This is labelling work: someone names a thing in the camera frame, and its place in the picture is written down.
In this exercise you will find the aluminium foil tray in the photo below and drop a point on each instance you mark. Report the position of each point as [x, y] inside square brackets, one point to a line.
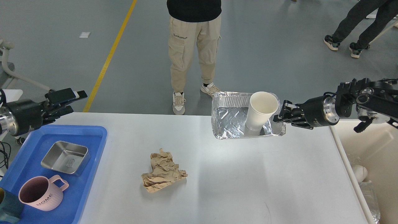
[228, 118]

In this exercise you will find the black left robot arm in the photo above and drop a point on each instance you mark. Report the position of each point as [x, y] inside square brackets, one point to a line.
[23, 116]

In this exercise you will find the blue plastic tray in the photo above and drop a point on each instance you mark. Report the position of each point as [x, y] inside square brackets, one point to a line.
[27, 164]

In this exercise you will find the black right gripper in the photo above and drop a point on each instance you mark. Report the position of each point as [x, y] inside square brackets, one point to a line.
[318, 112]

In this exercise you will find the clear plastic bottle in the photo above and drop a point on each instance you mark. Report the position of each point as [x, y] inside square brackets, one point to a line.
[370, 197]

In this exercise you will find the white paper cup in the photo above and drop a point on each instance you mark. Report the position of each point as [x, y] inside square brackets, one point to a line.
[262, 106]

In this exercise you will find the person in beige trousers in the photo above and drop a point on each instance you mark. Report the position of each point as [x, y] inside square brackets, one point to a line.
[193, 24]

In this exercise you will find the square steel tray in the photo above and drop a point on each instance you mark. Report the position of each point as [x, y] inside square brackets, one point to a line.
[66, 157]

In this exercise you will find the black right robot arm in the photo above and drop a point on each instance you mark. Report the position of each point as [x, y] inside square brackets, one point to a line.
[375, 103]

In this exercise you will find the beige plastic bin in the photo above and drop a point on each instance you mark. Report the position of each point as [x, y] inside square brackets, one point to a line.
[375, 148]

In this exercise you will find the brown paper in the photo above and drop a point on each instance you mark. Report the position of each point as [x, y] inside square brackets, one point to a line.
[164, 172]

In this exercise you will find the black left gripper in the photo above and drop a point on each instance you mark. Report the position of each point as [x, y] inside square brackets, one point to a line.
[24, 116]

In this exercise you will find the white side table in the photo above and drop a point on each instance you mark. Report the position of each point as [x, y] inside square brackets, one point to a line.
[9, 95]

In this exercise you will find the pink ribbed mug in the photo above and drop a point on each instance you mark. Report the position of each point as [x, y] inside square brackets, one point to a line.
[43, 193]

